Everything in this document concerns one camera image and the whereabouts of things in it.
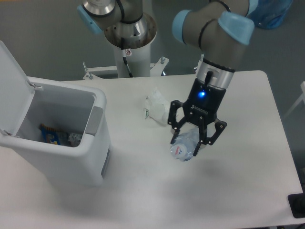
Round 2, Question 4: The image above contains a crumpled silver wrapper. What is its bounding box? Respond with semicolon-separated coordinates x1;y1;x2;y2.
59;132;82;147

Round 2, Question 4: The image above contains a blue yellow snack wrapper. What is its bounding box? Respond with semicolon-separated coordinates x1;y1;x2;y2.
40;124;61;145

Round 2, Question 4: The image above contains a clear plastic water bottle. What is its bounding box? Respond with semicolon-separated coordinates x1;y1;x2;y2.
170;127;199;162

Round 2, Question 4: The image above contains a black device at table edge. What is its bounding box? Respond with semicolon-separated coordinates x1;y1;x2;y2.
288;193;305;219

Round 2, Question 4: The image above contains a white pedestal base frame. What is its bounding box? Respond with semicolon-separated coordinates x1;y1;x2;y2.
82;53;205;80

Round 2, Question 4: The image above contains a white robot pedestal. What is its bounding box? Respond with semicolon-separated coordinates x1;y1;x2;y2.
104;13;157;65

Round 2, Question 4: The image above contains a white trash can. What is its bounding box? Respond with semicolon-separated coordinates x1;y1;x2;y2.
0;77;111;186

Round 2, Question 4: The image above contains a blue plastic bag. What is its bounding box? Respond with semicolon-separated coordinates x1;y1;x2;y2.
246;0;293;30

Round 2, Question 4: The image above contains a white trash can lid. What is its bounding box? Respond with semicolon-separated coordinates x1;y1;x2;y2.
0;42;43;136

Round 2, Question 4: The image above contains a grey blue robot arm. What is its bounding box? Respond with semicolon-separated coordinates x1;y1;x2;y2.
77;0;258;161

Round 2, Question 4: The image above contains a white frame at right edge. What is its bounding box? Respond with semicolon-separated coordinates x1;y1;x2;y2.
284;82;305;119

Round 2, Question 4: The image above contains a clear plastic packaging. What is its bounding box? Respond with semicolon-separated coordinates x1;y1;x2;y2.
143;87;170;126

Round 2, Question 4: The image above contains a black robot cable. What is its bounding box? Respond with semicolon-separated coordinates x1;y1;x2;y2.
121;37;133;78

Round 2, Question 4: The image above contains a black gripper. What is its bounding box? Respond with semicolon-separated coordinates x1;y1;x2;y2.
167;78;228;157

